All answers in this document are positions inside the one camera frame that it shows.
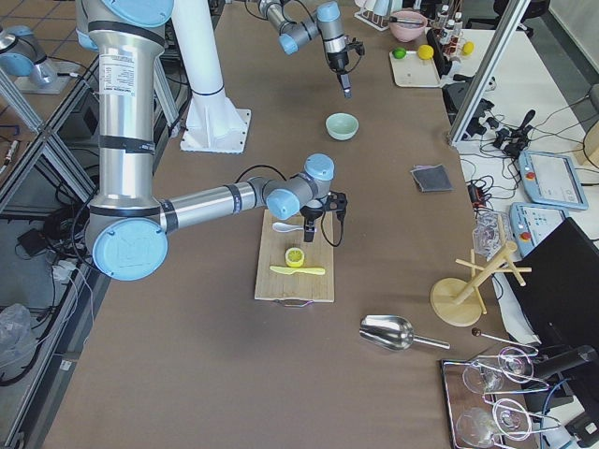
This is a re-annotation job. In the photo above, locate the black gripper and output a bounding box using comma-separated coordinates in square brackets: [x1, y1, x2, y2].
[326, 38, 365, 98]
[299, 191, 348, 242]

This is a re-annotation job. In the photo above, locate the white ceramic spoon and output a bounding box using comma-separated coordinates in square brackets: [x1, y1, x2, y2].
[272, 222, 304, 233]

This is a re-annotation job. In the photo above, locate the light green bowl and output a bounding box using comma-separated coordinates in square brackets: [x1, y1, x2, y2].
[325, 112, 359, 141]

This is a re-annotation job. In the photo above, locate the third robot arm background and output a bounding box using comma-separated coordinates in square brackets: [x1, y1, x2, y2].
[1, 25, 61, 94]

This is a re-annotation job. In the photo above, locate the pink ribbed bowl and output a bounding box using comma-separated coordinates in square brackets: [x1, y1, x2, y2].
[389, 10, 428, 42]

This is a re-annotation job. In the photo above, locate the lemon slice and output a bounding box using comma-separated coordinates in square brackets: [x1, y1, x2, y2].
[285, 247, 305, 268]

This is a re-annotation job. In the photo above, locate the bamboo cutting board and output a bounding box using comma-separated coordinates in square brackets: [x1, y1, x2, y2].
[255, 210, 335, 306]

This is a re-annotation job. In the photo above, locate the yellow plastic knife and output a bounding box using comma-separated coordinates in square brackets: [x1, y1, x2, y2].
[270, 266, 326, 276]

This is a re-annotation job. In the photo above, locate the green lime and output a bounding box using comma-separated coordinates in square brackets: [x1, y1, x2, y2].
[392, 47, 406, 60]

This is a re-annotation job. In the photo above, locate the cream rabbit tray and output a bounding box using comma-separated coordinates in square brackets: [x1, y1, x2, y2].
[388, 51, 441, 88]

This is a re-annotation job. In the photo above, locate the yellow lemon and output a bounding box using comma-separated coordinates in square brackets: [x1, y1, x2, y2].
[416, 45, 434, 61]

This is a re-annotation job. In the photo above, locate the grey folded cloth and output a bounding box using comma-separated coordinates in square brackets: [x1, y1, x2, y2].
[410, 165, 453, 193]

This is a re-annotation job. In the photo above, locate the metal scoop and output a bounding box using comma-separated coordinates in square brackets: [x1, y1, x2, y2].
[358, 314, 450, 351]

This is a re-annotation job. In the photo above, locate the wooden mug tree stand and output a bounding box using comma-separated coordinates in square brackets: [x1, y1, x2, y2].
[430, 240, 533, 326]

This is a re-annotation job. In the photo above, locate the clear plastic container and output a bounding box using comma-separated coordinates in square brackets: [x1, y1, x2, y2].
[473, 211, 513, 260]

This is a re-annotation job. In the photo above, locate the blue teach pendant lower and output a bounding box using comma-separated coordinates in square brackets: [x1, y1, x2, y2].
[509, 202, 569, 257]

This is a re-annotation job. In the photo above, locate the blue teach pendant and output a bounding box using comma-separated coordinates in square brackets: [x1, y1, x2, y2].
[509, 202, 569, 257]
[519, 150, 589, 210]

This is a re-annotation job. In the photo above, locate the blue teach pendant upper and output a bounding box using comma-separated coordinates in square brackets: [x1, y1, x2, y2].
[519, 150, 589, 210]

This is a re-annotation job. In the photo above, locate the wine glass rack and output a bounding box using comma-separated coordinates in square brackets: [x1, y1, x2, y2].
[439, 343, 591, 449]

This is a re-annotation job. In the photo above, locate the black monitor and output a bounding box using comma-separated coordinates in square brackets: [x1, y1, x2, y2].
[499, 218, 598, 348]

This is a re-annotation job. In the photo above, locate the plastic bag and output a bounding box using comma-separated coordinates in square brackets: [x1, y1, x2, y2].
[0, 303, 37, 385]

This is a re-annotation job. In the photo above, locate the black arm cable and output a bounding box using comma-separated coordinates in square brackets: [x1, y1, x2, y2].
[233, 164, 347, 249]

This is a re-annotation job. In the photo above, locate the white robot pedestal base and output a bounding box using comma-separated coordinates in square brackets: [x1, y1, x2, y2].
[171, 0, 251, 154]

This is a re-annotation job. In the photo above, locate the aluminium frame post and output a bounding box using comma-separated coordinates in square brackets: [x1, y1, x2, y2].
[447, 0, 531, 146]

